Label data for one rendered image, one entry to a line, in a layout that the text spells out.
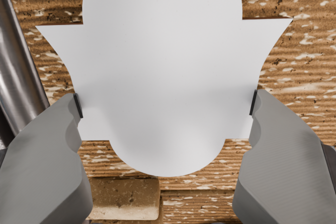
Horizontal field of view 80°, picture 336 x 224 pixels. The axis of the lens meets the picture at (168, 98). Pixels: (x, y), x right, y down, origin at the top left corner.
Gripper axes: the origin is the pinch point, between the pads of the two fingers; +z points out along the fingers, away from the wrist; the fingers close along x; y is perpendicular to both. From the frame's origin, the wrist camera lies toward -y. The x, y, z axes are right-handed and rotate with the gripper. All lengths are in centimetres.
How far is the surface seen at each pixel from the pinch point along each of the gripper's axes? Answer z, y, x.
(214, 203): 0.0, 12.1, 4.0
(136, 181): -0.3, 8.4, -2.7
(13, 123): 2.0, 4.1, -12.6
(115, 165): 0.2, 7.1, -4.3
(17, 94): 2.2, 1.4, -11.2
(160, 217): -1.8, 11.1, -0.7
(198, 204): 0.0, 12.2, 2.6
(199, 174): 0.2, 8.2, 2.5
